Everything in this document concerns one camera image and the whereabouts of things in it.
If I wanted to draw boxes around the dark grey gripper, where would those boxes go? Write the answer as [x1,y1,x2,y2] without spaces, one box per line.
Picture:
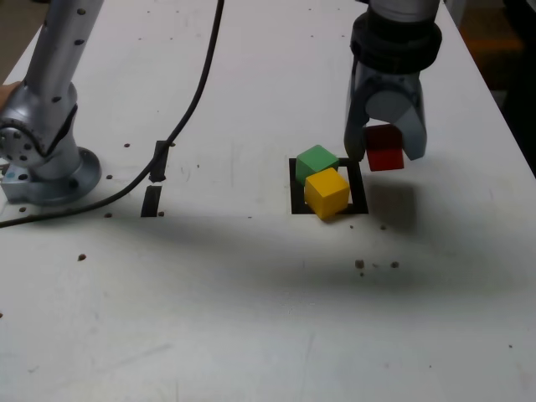
[343,57,429,163]

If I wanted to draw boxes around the red cube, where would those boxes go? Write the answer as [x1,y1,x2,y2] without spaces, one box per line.
[363,124,406,172]

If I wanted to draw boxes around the green cube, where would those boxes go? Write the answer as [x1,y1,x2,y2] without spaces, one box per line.
[296,144,340,186]

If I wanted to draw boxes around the yellow cube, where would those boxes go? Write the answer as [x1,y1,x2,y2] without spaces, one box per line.
[303,167,351,221]

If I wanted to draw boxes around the black tape square outline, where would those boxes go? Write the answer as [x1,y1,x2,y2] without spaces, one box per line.
[288,157,369,215]

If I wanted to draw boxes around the black tape strip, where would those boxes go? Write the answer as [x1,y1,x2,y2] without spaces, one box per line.
[140,140,172,218]

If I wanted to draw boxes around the black cable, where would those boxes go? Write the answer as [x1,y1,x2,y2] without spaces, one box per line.
[0,0,227,229]

